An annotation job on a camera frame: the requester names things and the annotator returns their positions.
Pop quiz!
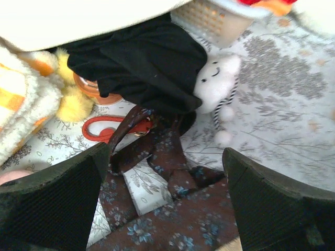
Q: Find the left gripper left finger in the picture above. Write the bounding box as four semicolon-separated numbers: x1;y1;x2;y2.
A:
1;143;110;250

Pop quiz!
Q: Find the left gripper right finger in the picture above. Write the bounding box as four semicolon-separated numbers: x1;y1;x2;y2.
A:
222;147;334;250

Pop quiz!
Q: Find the pink fuzzy sock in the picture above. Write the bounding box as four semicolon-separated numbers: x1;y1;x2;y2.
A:
0;169;33;185

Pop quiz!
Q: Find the dark patterned necktie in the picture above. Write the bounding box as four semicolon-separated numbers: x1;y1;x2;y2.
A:
90;106;241;250

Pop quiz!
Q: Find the orange white checkered towel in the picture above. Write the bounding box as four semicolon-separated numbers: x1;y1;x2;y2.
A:
1;45;64;164

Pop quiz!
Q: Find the white cloud plush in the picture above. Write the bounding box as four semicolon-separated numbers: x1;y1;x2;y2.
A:
194;55;241;149

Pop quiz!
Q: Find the black garment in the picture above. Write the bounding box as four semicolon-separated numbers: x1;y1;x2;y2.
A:
66;13;209;135

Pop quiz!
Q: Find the white plastic basket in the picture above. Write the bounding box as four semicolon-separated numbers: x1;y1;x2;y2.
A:
171;1;271;48

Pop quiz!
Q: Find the red garment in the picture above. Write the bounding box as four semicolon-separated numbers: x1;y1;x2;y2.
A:
238;0;297;16

